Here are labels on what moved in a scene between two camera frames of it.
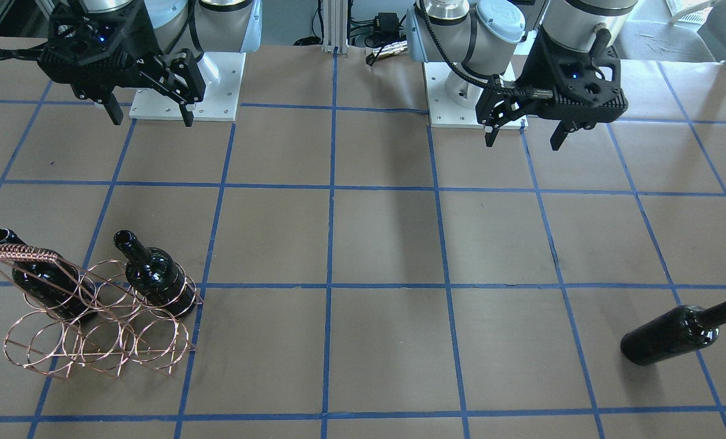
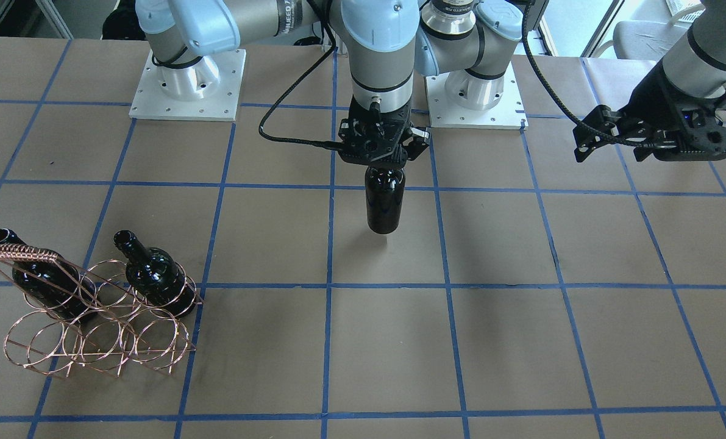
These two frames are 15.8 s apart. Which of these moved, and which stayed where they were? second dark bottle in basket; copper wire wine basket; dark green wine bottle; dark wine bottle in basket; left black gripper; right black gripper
Moved: right black gripper; left black gripper; dark green wine bottle
Stayed: second dark bottle in basket; dark wine bottle in basket; copper wire wine basket
